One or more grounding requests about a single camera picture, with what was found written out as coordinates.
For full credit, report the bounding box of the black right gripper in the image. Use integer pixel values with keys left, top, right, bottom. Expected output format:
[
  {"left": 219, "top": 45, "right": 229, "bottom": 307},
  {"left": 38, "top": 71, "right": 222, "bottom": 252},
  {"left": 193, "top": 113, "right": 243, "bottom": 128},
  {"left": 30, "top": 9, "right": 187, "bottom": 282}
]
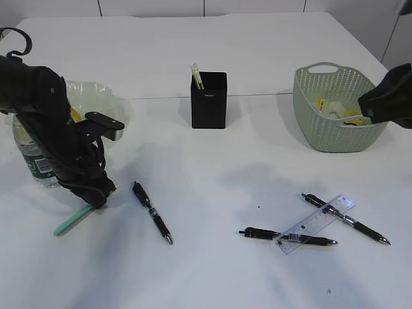
[{"left": 358, "top": 63, "right": 411, "bottom": 129}]

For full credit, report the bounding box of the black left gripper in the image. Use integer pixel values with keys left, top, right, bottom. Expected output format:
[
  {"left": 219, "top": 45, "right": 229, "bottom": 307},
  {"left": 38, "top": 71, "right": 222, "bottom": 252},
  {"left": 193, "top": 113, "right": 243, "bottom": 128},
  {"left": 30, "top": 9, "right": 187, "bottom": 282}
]
[{"left": 54, "top": 160, "right": 116, "bottom": 209}]

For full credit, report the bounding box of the mint green pen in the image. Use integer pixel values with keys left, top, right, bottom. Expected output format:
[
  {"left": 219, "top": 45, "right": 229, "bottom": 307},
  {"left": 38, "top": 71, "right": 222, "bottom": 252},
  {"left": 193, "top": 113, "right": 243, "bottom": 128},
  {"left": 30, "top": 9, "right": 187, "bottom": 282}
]
[{"left": 53, "top": 203, "right": 109, "bottom": 237}]

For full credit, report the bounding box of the yellow white waste paper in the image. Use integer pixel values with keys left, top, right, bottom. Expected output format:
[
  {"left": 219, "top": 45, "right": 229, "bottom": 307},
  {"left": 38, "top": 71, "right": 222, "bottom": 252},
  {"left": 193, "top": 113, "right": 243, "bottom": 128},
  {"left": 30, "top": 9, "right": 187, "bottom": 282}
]
[{"left": 314, "top": 96, "right": 371, "bottom": 126}]

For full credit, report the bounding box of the clear water bottle green label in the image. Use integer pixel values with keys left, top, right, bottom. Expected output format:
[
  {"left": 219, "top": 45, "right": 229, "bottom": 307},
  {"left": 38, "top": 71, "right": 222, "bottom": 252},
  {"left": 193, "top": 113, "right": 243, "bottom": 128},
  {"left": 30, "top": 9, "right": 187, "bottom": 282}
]
[{"left": 12, "top": 115, "right": 59, "bottom": 189}]

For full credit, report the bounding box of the yellow pear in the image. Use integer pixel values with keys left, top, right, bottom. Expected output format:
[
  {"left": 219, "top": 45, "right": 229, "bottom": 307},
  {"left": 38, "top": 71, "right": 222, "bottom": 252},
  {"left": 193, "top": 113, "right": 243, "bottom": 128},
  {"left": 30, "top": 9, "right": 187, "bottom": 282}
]
[{"left": 70, "top": 108, "right": 82, "bottom": 123}]

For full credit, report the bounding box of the yellow pen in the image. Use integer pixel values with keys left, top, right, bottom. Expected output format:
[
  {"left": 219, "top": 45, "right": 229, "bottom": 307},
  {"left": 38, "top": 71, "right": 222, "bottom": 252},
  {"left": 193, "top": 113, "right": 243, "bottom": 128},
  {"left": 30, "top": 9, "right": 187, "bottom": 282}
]
[{"left": 190, "top": 62, "right": 205, "bottom": 90}]

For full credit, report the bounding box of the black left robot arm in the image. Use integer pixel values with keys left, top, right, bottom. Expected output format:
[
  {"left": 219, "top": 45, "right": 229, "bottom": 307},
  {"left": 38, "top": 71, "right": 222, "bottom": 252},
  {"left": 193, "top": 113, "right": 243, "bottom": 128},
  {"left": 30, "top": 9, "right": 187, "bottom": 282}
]
[{"left": 1, "top": 57, "right": 125, "bottom": 209}]

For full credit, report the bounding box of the black pen centre left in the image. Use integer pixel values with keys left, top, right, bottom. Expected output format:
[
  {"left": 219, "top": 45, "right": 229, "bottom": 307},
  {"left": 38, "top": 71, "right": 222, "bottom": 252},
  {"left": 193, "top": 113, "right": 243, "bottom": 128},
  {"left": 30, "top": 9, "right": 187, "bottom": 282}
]
[{"left": 132, "top": 182, "right": 174, "bottom": 245}]

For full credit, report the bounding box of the green woven plastic basket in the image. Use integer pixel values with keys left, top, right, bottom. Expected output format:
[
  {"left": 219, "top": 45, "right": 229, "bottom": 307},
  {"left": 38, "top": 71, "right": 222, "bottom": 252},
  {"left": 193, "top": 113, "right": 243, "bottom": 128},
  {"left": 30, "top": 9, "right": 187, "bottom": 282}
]
[{"left": 293, "top": 62, "right": 387, "bottom": 153}]

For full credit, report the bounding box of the green wavy glass plate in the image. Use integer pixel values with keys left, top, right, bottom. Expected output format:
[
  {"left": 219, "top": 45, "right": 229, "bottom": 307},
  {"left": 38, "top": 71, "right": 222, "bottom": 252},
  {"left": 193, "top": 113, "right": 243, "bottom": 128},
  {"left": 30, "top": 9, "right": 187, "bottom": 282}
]
[{"left": 66, "top": 80, "right": 130, "bottom": 147}]

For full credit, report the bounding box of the black pen under ruler top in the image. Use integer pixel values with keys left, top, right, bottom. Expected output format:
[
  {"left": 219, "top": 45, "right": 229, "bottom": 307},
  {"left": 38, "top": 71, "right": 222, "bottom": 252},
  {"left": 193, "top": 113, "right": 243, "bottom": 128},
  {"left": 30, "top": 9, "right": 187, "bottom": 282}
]
[{"left": 301, "top": 193, "right": 391, "bottom": 245}]

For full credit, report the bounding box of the black pen under ruler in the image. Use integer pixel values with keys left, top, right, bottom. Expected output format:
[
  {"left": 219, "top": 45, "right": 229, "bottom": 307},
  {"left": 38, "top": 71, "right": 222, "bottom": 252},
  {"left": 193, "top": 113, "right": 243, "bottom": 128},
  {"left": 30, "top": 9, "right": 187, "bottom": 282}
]
[
  {"left": 238, "top": 227, "right": 338, "bottom": 247},
  {"left": 301, "top": 193, "right": 391, "bottom": 245}
]

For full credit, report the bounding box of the transparent plastic ruler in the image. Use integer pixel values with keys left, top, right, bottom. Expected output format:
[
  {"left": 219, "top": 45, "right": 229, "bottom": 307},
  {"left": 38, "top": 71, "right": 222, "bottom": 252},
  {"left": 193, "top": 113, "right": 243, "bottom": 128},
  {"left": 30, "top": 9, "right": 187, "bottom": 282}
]
[{"left": 274, "top": 194, "right": 355, "bottom": 254}]

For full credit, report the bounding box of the black square pen holder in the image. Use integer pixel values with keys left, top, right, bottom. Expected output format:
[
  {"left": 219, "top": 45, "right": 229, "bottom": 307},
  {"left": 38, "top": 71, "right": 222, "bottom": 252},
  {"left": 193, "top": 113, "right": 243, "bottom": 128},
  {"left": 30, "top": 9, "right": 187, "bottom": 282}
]
[{"left": 191, "top": 71, "right": 227, "bottom": 129}]

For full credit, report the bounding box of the black pen under ruler bottom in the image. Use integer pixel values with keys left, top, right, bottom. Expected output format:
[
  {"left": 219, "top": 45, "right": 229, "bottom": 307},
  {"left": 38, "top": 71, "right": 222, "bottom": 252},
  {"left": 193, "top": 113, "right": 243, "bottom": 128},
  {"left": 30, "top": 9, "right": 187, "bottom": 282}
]
[{"left": 238, "top": 227, "right": 338, "bottom": 247}]

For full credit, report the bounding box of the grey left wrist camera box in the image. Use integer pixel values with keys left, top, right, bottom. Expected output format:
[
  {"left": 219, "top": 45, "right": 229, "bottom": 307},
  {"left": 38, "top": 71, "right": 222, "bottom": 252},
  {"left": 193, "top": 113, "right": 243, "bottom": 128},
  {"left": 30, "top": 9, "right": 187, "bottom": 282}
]
[{"left": 85, "top": 111, "right": 125, "bottom": 141}]

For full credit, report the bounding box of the black cable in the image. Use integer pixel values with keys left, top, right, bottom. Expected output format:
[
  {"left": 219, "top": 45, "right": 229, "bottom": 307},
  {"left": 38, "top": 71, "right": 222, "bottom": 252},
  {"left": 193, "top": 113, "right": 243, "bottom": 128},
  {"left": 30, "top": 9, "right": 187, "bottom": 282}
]
[{"left": 0, "top": 26, "right": 33, "bottom": 59}]

